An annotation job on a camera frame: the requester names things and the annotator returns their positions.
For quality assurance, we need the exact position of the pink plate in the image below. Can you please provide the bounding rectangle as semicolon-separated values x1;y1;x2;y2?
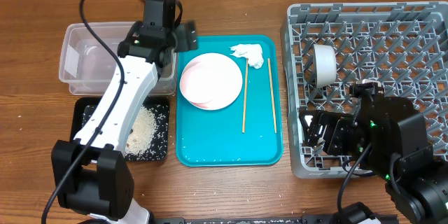
183;52;243;111

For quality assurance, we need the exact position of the grey bowl with food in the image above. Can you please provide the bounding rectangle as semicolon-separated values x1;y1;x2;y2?
313;44;337;88

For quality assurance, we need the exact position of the wooden chopstick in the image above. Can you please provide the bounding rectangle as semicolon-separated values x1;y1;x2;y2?
267;58;277;134
242;58;249;134

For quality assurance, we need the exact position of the white napkin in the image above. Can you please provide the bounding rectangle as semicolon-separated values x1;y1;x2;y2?
230;44;264;69

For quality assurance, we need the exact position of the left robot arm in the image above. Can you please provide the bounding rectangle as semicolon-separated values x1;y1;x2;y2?
41;0;197;223

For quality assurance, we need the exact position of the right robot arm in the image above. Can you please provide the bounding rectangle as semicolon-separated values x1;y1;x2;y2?
298;80;447;223

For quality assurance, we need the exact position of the grey dishwasher rack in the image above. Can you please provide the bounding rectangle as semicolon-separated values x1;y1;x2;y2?
281;1;447;179

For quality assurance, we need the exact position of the spilled rice pile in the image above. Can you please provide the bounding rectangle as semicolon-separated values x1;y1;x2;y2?
125;106;158;156

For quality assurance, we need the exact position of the black tray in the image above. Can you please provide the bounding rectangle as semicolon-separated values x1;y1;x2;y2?
70;97;169;162

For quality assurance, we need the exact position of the teal plastic tray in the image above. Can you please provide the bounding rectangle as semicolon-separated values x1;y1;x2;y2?
176;34;284;167

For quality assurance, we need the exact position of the black right cable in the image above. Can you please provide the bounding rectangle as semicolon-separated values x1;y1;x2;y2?
336;143;372;214

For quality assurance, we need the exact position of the black cable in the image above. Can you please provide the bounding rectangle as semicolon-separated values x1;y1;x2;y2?
40;0;148;224
336;143;372;214

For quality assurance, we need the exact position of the black left cable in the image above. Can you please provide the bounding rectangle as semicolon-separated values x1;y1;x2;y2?
40;0;148;224

